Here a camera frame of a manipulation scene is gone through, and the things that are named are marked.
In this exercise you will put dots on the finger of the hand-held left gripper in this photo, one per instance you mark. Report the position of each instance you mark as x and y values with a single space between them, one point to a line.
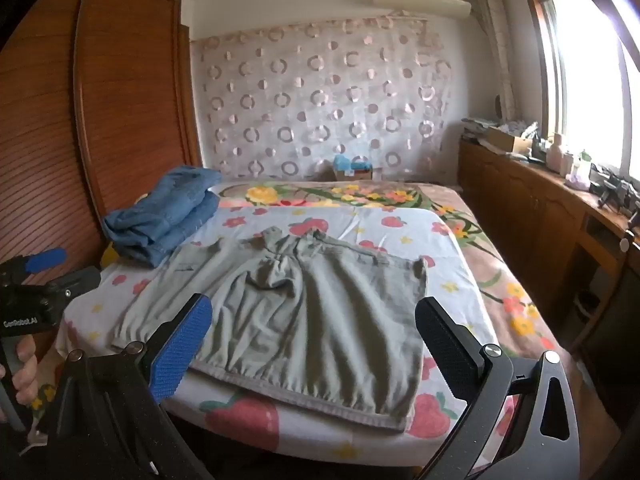
80 280
45 259

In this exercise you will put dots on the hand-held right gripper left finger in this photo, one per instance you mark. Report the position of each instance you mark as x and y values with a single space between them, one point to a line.
180 352

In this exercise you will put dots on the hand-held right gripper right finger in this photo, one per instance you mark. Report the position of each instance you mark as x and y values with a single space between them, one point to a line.
450 355

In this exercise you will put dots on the grey-green pants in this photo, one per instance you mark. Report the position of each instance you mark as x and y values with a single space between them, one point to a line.
325 320

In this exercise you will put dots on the person's left hand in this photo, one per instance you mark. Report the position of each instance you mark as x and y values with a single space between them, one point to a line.
26 375

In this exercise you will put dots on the yellow pillow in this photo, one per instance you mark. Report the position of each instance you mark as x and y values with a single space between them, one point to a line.
107 257

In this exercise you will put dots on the floral bed cover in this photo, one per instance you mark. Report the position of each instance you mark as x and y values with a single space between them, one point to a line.
500 280

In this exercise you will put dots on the folded blue jeans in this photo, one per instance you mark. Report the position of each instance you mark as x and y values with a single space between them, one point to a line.
165 210

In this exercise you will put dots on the white strawberry print sheet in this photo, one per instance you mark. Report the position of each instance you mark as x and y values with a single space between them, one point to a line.
380 225

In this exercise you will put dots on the long wooden cabinet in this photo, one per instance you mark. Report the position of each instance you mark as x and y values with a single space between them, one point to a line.
515 200

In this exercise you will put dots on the wooden wardrobe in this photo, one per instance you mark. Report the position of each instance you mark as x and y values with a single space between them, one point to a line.
125 110

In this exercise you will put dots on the small cardboard box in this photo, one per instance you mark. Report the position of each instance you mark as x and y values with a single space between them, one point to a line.
356 174

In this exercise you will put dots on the white round knob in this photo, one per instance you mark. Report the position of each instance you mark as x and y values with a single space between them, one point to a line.
624 245

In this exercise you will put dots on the tissue box with blue bag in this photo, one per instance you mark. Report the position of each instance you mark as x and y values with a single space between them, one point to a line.
350 161

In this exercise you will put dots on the open cardboard box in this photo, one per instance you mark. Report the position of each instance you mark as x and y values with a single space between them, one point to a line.
507 140

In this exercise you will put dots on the small white jar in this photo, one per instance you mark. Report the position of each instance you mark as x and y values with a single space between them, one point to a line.
568 162

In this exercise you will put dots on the green capped bottle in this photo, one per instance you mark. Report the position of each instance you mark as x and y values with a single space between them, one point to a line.
581 170

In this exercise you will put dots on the stack of papers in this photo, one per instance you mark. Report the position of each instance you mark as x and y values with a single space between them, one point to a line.
477 127

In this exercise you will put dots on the black tools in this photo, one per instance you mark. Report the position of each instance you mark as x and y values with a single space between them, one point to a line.
612 187

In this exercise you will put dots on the wooden framed window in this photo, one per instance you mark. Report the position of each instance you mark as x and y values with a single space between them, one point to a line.
585 85

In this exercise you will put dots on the pale floral curtain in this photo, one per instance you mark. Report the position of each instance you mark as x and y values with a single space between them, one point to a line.
500 45

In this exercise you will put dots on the circle patterned wall curtain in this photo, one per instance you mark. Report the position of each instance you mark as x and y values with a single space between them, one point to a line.
325 110

